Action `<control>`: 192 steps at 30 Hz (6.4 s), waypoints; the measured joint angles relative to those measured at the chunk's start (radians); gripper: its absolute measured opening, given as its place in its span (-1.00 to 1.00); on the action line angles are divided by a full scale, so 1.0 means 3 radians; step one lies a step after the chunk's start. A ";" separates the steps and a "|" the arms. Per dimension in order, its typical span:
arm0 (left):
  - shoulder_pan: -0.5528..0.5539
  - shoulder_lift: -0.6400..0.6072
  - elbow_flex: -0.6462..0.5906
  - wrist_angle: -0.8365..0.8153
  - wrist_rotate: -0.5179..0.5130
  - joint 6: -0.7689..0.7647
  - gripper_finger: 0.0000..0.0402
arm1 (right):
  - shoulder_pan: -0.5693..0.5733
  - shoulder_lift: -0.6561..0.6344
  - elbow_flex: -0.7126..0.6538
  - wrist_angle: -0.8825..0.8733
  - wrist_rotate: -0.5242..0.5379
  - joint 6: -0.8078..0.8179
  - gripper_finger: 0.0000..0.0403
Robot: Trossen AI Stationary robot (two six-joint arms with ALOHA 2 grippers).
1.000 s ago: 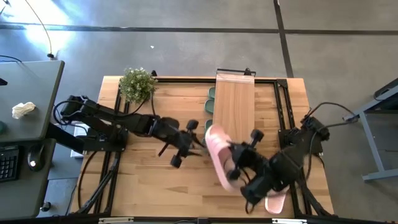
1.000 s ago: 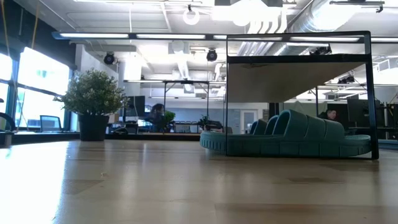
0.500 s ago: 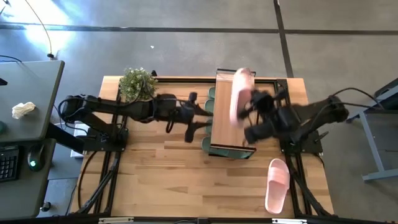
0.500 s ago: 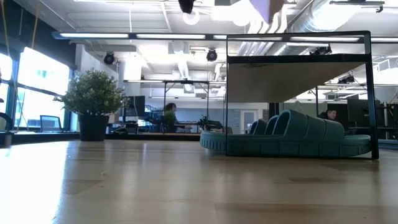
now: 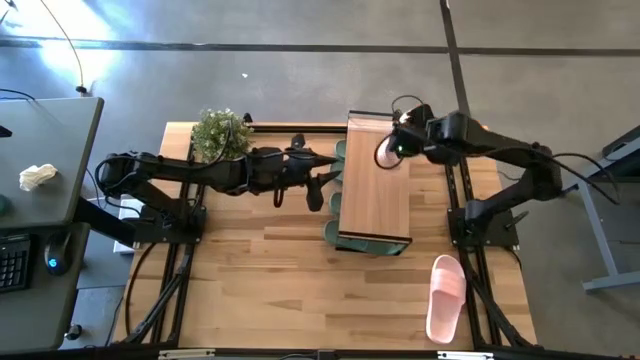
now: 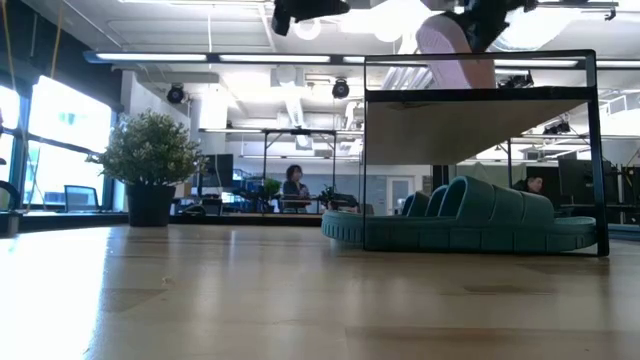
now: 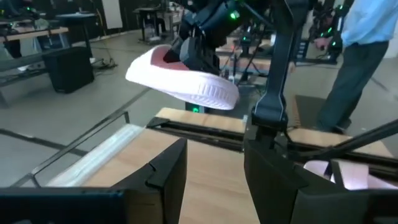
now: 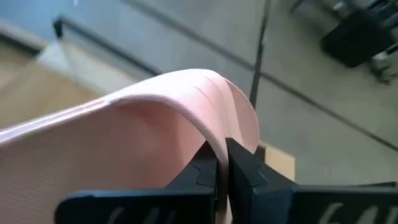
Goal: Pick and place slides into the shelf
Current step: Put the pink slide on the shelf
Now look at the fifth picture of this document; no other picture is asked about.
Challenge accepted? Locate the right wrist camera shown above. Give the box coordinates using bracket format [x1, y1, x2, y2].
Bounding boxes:
[398, 103, 436, 130]

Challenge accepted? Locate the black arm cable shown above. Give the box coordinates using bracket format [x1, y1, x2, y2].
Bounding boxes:
[93, 119, 236, 211]
[547, 151, 622, 206]

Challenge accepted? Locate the silver metal bracket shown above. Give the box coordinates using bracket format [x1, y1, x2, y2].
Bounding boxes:
[437, 350, 495, 360]
[158, 348, 216, 360]

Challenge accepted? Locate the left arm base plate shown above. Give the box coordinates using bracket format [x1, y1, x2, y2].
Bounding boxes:
[133, 203, 207, 246]

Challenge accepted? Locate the black computer mouse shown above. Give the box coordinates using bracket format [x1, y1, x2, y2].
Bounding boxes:
[43, 242, 72, 277]

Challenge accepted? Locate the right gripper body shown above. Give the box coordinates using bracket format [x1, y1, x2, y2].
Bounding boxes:
[394, 127, 444, 164]

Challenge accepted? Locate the wooden shelf black metal frame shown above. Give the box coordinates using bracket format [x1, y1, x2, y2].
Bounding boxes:
[335, 109, 414, 257]

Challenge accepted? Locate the grey office desk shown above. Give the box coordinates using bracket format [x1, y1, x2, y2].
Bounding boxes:
[0, 96, 105, 354]

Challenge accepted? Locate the black metal rig frame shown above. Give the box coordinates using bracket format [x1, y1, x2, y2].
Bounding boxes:
[122, 113, 539, 351]

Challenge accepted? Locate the grey side table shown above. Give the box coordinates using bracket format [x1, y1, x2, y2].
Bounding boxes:
[574, 123, 640, 294]

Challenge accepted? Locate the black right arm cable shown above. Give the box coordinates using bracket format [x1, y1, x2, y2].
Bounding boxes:
[547, 151, 622, 206]

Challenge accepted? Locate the potted green plant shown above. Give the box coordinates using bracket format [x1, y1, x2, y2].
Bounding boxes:
[190, 107, 254, 164]

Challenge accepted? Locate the thin yellow floor cable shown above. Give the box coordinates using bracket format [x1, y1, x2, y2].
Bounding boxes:
[38, 0, 90, 96]

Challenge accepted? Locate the black support beam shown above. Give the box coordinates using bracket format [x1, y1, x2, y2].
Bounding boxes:
[73, 197, 139, 246]

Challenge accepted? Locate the black floor cable loop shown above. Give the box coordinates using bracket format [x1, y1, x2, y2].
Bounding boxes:
[123, 242, 157, 337]

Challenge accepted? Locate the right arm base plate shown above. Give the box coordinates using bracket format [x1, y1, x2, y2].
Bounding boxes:
[447, 206, 529, 249]

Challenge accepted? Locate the black keyboard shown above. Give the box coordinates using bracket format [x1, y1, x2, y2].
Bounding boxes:
[0, 233, 32, 295]

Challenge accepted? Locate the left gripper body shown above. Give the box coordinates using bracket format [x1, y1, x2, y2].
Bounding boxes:
[248, 147, 311, 194]

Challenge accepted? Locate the white crumpled tissue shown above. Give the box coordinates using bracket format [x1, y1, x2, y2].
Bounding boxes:
[18, 163, 59, 193]

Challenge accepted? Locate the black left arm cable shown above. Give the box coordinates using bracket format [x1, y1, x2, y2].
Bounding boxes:
[93, 119, 236, 211]

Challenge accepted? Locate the white power box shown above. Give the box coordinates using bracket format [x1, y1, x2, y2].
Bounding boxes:
[113, 198, 150, 255]

